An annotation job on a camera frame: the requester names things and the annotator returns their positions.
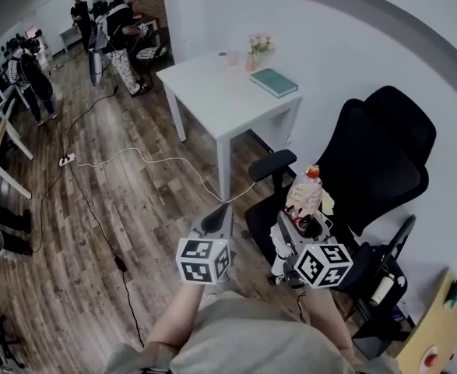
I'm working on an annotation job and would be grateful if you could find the patterned umbrella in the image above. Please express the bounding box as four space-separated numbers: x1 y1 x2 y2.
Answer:
283 164 336 235

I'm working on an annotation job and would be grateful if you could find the white cable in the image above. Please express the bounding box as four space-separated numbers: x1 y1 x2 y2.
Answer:
74 147 258 204

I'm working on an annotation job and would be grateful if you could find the person's left forearm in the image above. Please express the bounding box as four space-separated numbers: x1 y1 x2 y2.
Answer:
143 282 208 355

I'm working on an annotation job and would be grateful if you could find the green book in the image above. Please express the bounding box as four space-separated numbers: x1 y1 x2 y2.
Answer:
249 67 300 100

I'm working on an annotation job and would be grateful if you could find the black tripod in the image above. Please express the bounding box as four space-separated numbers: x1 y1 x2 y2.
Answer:
0 310 27 370

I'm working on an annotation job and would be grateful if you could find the pink vase with flowers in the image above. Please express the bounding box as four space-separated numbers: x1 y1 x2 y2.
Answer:
245 33 276 73

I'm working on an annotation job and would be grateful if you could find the thin black cable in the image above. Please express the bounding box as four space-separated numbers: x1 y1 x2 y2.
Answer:
58 85 120 157

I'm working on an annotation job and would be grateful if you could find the white table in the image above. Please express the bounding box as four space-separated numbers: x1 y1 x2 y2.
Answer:
156 50 304 203

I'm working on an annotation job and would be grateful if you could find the small grey side table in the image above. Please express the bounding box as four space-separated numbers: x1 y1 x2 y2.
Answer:
58 25 84 53

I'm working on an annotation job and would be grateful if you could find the person's beige shirt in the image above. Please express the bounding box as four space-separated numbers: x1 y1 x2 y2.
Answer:
102 290 401 374

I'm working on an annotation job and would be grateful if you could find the green tool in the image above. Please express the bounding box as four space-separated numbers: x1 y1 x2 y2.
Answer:
443 280 457 309

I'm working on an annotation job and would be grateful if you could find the black office chair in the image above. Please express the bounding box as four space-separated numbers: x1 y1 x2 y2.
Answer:
244 85 438 362

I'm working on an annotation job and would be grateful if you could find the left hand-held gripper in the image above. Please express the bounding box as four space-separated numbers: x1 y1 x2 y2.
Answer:
175 203 235 286

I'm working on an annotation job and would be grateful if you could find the person's right forearm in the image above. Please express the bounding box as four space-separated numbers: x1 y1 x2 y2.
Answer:
308 286 360 362

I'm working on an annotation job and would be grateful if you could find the black cable with adapter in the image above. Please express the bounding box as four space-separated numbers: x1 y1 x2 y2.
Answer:
67 164 146 348

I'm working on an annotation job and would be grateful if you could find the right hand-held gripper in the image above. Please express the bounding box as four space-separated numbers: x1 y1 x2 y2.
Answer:
272 210 354 290

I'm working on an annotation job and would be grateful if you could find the white bottle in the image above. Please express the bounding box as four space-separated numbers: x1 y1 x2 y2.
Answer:
369 274 395 308

